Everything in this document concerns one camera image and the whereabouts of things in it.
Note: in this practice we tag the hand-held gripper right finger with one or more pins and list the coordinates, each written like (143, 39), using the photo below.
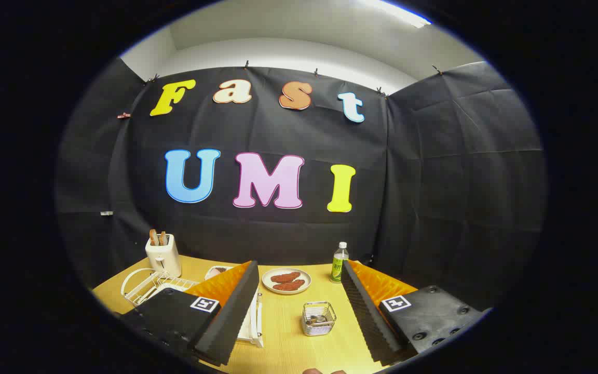
(366, 317)

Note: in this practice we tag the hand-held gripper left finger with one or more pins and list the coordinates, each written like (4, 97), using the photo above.
(236, 317)

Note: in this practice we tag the white plate with meat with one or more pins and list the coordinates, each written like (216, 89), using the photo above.
(268, 283)

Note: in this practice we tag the white divided condiment dish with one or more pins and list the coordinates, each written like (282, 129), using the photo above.
(216, 270)

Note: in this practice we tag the green label drink bottle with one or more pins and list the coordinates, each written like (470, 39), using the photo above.
(338, 265)

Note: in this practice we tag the brown meat piece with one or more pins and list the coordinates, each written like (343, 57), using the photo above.
(284, 277)
(289, 285)

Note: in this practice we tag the white toaster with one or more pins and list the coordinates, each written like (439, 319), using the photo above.
(165, 257)

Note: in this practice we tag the toast slice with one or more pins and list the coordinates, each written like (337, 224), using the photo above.
(153, 238)
(163, 239)

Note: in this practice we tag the black backdrop cloth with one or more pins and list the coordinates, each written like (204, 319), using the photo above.
(434, 182)

